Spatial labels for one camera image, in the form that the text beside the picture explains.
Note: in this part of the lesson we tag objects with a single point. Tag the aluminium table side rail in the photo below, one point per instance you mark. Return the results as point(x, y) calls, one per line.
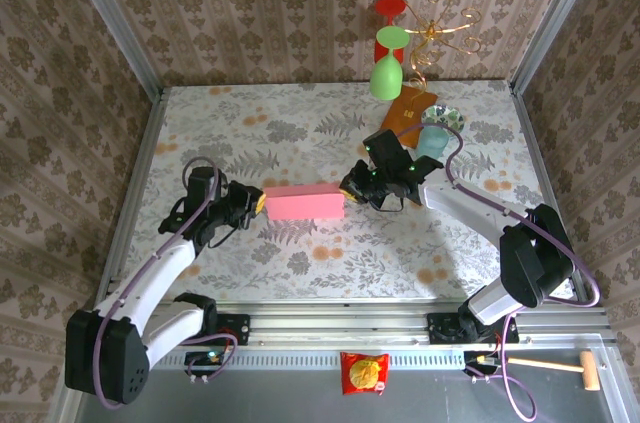
point(145, 153)
point(535, 153)

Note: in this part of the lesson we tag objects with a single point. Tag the green plastic wine glass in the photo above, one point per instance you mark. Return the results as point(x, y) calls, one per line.
point(386, 80)

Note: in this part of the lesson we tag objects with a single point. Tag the red plastic wine glass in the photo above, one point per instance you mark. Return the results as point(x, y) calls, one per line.
point(392, 5)

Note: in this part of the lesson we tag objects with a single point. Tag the right aluminium table side rail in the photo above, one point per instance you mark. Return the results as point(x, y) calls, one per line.
point(535, 153)

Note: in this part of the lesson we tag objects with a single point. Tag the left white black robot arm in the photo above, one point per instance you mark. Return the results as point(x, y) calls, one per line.
point(110, 363)

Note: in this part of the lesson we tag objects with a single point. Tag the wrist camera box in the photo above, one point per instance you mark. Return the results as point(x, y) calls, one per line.
point(384, 147)
point(202, 182)

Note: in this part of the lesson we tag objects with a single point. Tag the long aluminium base rail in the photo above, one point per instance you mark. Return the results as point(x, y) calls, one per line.
point(340, 325)

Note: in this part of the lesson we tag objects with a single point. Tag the grey metal plate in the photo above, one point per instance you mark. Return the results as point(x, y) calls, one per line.
point(275, 398)

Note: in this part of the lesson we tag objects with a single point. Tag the left aluminium corner post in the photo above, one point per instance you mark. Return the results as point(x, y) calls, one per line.
point(115, 18)

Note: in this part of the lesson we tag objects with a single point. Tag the small wooden mallet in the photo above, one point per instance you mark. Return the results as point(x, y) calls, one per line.
point(589, 370)

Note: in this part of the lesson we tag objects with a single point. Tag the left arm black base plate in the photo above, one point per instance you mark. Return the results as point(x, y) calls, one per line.
point(237, 330)

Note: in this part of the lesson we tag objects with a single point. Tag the floral table mat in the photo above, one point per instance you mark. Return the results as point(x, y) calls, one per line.
point(350, 253)

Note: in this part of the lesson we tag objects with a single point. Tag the right small black connector box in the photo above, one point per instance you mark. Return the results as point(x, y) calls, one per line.
point(472, 358)

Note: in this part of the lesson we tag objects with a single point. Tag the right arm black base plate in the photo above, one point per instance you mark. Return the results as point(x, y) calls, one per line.
point(442, 329)

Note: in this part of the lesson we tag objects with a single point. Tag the red snack packet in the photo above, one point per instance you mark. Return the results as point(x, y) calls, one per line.
point(364, 373)

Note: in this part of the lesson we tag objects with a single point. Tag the orange paper packet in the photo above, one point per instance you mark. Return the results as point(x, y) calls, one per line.
point(400, 115)

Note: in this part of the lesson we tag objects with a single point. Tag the small black connector box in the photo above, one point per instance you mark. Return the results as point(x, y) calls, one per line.
point(472, 358)
point(197, 358)

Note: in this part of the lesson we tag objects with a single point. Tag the left aluminium table side rail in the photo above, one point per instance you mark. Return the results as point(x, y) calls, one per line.
point(145, 153)

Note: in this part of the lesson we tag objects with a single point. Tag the right aluminium corner post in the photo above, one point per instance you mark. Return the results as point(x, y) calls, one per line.
point(555, 18)

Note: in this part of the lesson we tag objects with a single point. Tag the pink paper box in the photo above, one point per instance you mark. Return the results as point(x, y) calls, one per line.
point(305, 200)

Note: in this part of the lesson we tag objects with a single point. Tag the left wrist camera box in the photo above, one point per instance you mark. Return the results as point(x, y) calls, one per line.
point(202, 182)

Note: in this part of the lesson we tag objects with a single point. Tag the left small black connector box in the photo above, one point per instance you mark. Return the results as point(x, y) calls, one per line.
point(197, 358)

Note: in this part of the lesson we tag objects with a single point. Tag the aluminium corner post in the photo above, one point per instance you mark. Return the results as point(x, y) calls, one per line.
point(555, 18)
point(115, 18)

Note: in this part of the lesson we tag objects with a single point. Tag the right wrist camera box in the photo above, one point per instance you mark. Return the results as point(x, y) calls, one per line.
point(384, 147)

